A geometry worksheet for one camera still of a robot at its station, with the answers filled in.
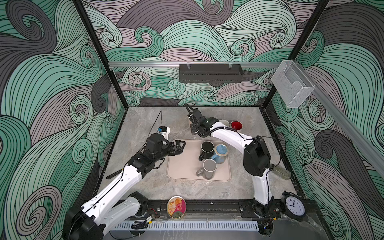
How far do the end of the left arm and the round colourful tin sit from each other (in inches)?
9.9

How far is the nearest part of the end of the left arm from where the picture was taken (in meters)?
0.57

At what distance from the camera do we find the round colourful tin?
2.29 ft
